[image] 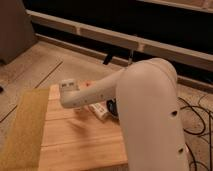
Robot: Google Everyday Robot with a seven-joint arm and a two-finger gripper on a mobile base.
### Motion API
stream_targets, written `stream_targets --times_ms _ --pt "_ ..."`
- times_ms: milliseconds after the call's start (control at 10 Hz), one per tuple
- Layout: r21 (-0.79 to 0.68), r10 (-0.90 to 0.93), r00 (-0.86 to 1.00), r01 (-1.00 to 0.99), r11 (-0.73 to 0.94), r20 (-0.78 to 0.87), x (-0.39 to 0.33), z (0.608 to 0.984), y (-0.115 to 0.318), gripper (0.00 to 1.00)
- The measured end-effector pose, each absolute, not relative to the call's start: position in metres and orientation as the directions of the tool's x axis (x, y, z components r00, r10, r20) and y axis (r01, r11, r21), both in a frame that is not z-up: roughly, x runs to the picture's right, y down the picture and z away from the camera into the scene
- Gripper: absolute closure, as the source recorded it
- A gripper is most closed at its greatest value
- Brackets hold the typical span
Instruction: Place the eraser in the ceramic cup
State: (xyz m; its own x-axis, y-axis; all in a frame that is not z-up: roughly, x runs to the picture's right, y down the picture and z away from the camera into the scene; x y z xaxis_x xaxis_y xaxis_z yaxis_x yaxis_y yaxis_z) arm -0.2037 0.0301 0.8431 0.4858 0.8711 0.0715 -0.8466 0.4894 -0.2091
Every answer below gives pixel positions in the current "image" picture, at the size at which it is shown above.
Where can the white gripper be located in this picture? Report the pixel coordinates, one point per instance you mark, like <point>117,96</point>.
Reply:
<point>68,85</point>

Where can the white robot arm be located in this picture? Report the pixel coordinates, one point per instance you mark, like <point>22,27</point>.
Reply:
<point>147,104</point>

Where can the light wooden board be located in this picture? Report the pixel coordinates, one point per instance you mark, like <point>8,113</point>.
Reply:
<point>75,140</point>

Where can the grey cabinet corner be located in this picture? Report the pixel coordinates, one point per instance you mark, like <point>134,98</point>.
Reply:
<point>16,31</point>

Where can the yellow-green cloth mat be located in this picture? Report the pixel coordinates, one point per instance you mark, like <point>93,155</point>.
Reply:
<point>21,151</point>

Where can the white metal rail frame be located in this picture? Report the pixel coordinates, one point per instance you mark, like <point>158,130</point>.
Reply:
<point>182,55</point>

